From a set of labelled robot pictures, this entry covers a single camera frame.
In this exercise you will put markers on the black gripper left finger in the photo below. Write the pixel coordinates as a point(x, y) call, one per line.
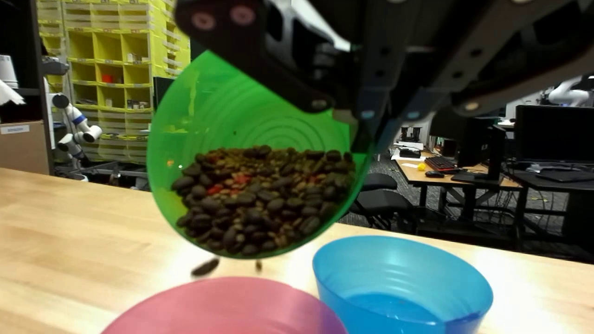
point(271, 44)

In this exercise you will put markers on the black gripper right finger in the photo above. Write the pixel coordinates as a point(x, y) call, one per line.
point(468, 57)

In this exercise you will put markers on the green plastic bowl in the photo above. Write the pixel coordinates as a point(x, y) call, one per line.
point(216, 107)

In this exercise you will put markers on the blue plastic bowl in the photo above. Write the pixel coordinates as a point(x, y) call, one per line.
point(379, 285)

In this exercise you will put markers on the purple plastic bowl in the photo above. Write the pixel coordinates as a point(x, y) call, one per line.
point(229, 305)

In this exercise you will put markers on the background wooden desk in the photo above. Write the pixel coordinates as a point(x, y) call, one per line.
point(463, 190)

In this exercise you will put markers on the black office chair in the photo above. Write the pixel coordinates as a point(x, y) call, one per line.
point(383, 205)

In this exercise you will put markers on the beans and pellets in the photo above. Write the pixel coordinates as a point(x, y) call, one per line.
point(249, 203)

